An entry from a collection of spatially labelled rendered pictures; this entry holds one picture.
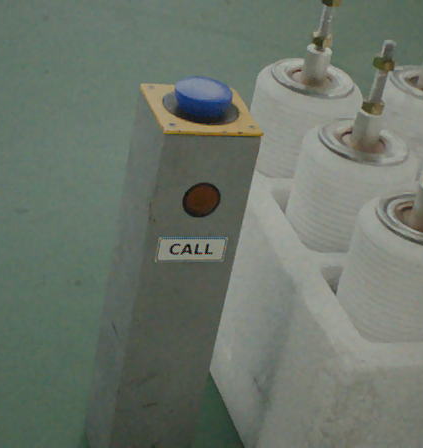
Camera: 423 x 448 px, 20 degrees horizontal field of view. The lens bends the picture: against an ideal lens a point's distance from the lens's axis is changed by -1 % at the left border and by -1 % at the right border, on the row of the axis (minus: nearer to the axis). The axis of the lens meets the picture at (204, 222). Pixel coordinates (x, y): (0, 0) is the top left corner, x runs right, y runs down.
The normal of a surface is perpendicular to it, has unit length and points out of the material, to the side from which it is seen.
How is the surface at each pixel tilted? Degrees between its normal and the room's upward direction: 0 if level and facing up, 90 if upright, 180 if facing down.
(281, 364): 90
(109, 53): 0
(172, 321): 90
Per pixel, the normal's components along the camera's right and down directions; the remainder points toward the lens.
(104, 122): 0.18, -0.85
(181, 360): 0.28, 0.53
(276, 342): -0.95, 0.00
